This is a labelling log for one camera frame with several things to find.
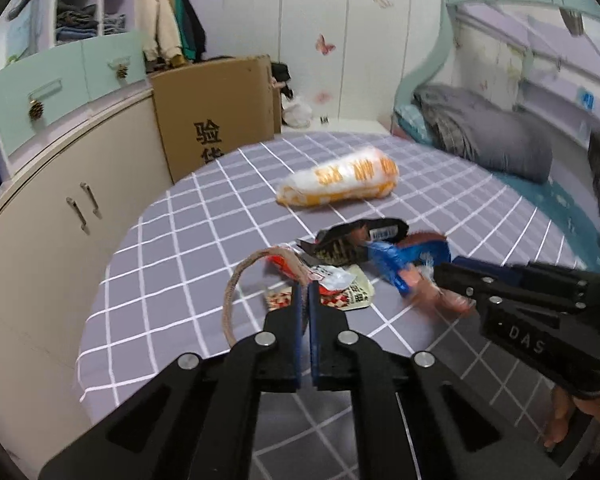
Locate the folded jeans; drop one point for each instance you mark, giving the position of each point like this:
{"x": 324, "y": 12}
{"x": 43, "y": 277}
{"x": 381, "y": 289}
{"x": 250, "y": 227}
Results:
{"x": 85, "y": 22}

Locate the teal patterned bedsheet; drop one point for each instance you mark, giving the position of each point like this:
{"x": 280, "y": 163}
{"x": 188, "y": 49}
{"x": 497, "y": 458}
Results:
{"x": 555, "y": 205}

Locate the black snack wrapper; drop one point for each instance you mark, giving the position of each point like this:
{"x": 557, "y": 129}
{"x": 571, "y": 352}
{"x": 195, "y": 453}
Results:
{"x": 345, "y": 245}

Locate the orange white snack packet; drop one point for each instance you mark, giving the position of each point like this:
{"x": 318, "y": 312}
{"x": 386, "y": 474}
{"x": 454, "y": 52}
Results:
{"x": 340, "y": 177}

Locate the pink butterfly sticker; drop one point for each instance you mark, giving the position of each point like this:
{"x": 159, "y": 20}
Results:
{"x": 325, "y": 44}

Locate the plaid sauce packet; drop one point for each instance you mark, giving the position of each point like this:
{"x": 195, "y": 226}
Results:
{"x": 355, "y": 295}

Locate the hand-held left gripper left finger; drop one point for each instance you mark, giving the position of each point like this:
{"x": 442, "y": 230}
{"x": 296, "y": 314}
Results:
{"x": 296, "y": 350}

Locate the long cream cabinet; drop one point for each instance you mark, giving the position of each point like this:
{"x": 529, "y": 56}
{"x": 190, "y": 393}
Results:
{"x": 55, "y": 240}

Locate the green hanging jacket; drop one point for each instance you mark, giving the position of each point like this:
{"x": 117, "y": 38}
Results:
{"x": 190, "y": 20}

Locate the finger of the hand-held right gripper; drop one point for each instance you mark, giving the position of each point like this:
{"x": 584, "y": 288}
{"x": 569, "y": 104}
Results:
{"x": 530, "y": 282}
{"x": 460, "y": 285}

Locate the tall cardboard box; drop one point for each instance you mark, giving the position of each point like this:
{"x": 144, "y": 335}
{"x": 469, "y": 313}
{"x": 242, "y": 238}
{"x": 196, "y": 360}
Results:
{"x": 215, "y": 105}

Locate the blue snack wrapper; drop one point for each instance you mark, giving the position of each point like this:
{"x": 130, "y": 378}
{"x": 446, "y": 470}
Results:
{"x": 390, "y": 260}

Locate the small white plastic bag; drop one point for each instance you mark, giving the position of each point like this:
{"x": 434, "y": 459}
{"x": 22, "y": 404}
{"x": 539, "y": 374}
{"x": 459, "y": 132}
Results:
{"x": 297, "y": 114}

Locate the red white wrapper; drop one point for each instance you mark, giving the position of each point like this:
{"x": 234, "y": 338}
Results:
{"x": 325, "y": 276}

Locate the pink flower sticker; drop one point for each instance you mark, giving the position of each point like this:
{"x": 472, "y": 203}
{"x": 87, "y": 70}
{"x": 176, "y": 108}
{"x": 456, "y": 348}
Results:
{"x": 322, "y": 96}

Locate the grey duvet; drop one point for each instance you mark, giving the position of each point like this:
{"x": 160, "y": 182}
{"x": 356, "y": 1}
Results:
{"x": 490, "y": 135}

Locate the round table with checked tablecloth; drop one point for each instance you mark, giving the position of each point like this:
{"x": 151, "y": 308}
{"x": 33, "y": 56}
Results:
{"x": 205, "y": 210}

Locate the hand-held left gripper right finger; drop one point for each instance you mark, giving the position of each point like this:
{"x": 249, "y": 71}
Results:
{"x": 314, "y": 350}

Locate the white wardrobe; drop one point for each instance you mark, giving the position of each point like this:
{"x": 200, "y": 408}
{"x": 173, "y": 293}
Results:
{"x": 260, "y": 35}

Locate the pile of black clothes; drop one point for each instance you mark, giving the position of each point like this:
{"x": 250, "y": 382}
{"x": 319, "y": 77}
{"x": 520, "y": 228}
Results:
{"x": 281, "y": 77}

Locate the cream hanging jacket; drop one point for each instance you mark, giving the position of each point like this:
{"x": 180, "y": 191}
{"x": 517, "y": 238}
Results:
{"x": 157, "y": 15}

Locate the white low platform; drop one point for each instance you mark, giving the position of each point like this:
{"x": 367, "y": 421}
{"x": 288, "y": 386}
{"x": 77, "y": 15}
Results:
{"x": 340, "y": 126}

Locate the pine cone ornament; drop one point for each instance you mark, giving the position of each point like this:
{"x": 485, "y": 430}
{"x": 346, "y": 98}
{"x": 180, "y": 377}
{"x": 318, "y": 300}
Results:
{"x": 123, "y": 71}
{"x": 36, "y": 109}

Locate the lilac stair cabinet teal drawers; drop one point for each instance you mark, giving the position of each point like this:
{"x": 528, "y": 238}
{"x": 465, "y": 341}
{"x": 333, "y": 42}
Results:
{"x": 105, "y": 60}

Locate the person's right hand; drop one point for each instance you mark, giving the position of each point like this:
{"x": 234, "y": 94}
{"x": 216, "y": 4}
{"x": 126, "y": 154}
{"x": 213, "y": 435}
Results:
{"x": 560, "y": 420}

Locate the brown hanging cloth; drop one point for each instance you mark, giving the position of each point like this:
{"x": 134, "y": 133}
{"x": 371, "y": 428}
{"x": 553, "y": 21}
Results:
{"x": 572, "y": 20}

